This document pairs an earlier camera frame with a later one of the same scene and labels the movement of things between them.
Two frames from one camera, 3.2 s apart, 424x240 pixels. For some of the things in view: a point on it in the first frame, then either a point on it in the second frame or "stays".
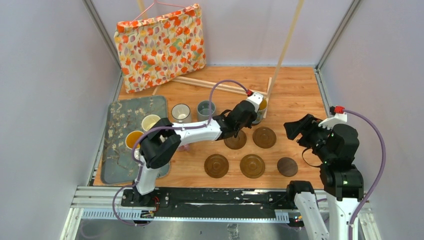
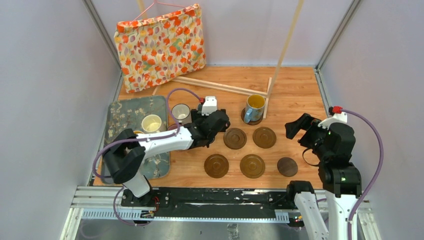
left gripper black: [252, 117] to [197, 118]
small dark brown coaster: [287, 166] stays
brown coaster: [252, 166] stays
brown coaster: [264, 137] stays
